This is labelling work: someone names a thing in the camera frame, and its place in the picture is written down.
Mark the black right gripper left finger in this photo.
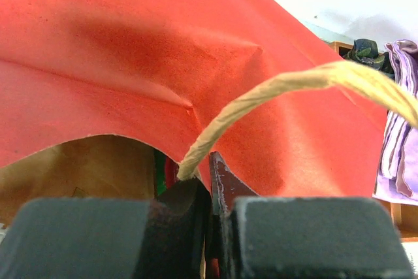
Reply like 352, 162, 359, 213
1, 179, 211, 278

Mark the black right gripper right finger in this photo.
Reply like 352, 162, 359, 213
209, 152, 415, 278

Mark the red brown paper bag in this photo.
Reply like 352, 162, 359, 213
0, 0, 418, 224

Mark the orange wooden compartment tray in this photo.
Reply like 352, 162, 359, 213
329, 41, 418, 244

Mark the purple princess print cloth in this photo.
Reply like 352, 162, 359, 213
374, 39, 417, 206

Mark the dark packet in tray corner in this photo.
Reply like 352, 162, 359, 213
343, 39, 395, 80

